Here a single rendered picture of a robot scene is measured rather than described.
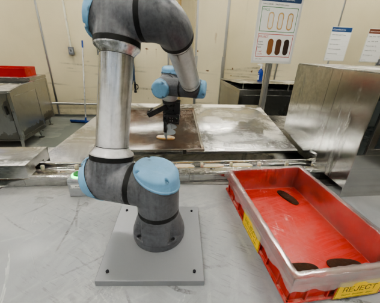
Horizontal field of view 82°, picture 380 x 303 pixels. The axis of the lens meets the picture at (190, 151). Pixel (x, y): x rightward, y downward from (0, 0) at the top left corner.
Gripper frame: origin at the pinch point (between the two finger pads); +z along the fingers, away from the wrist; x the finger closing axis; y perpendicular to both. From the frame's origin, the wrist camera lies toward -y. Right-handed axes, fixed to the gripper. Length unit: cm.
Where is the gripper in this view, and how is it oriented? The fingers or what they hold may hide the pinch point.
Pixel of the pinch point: (165, 134)
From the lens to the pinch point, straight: 118.8
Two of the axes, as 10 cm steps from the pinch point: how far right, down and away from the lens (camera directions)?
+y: 10.0, 0.7, -0.1
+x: 0.5, -5.7, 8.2
